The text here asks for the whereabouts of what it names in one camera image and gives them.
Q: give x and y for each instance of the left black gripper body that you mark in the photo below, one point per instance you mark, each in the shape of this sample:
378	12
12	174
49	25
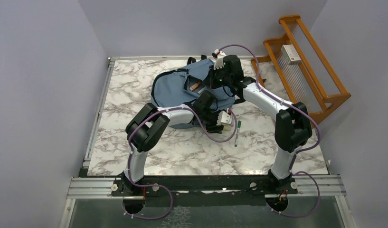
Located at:
210	118

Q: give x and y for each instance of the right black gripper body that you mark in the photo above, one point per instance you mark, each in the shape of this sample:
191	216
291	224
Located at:
219	78

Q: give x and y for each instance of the blue student backpack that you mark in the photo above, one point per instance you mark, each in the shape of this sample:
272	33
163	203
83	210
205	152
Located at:
172	88

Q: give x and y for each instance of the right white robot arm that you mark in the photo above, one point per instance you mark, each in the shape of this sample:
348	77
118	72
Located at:
292	126

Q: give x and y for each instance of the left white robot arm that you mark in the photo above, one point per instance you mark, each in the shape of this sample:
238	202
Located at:
146	129

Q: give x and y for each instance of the yellow orange highlighter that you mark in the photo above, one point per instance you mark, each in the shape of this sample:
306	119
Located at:
227	128

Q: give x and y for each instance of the green marker pen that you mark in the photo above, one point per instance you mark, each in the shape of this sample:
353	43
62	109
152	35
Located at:
237	133

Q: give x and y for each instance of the small white box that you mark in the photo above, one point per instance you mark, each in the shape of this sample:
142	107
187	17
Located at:
290	54

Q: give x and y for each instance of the orange wooden rack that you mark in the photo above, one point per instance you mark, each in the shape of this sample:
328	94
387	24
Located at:
313	81

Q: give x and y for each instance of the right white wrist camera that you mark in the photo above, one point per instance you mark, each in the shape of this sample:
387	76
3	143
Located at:
218	55

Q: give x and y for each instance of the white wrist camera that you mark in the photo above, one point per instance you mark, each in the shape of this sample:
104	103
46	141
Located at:
225	118
218	55

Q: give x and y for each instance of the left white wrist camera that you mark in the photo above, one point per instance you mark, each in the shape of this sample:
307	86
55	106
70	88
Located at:
225	118

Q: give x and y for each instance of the black metal base rail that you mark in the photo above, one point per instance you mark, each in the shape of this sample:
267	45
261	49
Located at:
202	190

